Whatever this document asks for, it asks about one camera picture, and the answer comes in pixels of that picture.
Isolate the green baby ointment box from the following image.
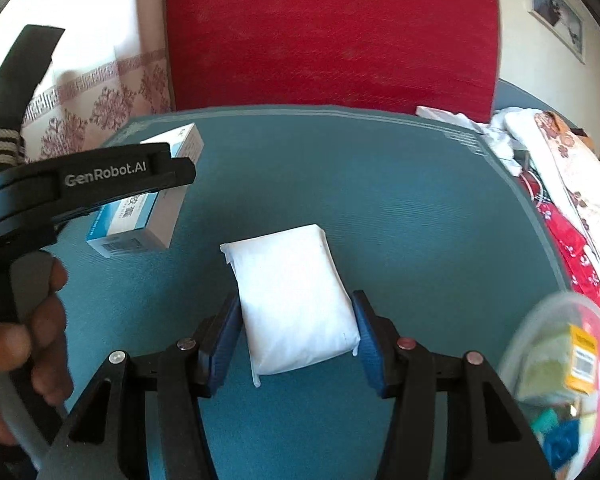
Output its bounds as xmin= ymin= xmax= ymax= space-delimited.
xmin=516 ymin=324 xmax=598 ymax=406

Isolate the framed wall picture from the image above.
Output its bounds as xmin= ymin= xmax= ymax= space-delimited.
xmin=531 ymin=0 xmax=584 ymax=61

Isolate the blue white medicine box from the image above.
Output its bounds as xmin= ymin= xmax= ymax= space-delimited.
xmin=85 ymin=122 xmax=204 ymax=258

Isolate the teal dental floss box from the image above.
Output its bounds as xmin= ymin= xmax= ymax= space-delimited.
xmin=530 ymin=408 xmax=559 ymax=436

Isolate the clear plastic bowl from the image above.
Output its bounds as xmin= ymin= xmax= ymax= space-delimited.
xmin=498 ymin=292 xmax=600 ymax=479

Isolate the black wrist strap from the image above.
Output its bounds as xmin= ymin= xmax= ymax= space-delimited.
xmin=0 ymin=24 xmax=67 ymax=166

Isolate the red bed sheet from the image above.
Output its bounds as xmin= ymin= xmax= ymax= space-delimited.
xmin=518 ymin=170 xmax=600 ymax=308

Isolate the red upholstered headboard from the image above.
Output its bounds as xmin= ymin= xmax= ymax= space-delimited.
xmin=166 ymin=0 xmax=500 ymax=120

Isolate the left hand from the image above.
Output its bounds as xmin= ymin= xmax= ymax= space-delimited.
xmin=0 ymin=257 xmax=74 ymax=447

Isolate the floral quilt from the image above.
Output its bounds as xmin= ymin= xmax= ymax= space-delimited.
xmin=493 ymin=107 xmax=600 ymax=262

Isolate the patterned curtain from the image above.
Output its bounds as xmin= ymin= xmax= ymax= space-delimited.
xmin=0 ymin=0 xmax=171 ymax=160

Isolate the blue toy brick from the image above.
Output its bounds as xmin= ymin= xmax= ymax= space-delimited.
xmin=542 ymin=419 xmax=580 ymax=472

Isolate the white sachet packet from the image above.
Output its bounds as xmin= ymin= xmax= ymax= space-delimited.
xmin=220 ymin=224 xmax=361 ymax=387

